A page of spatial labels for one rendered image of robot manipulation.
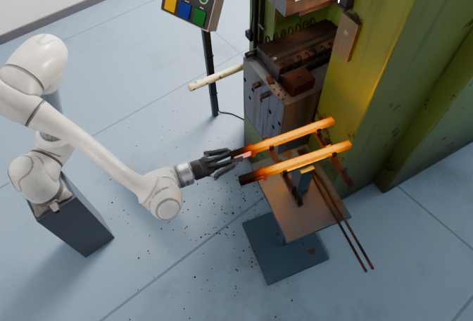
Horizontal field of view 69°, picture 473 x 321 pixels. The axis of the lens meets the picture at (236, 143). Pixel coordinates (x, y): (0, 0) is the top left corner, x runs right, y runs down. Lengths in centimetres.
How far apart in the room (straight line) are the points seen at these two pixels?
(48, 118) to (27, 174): 52
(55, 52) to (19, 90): 18
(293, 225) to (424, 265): 112
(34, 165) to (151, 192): 73
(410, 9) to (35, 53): 115
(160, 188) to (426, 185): 197
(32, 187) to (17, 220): 99
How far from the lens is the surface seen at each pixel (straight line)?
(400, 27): 123
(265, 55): 172
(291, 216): 153
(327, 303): 220
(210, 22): 189
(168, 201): 110
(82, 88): 322
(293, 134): 140
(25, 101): 124
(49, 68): 130
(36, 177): 173
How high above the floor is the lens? 213
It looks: 56 degrees down
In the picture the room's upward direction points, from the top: 2 degrees counter-clockwise
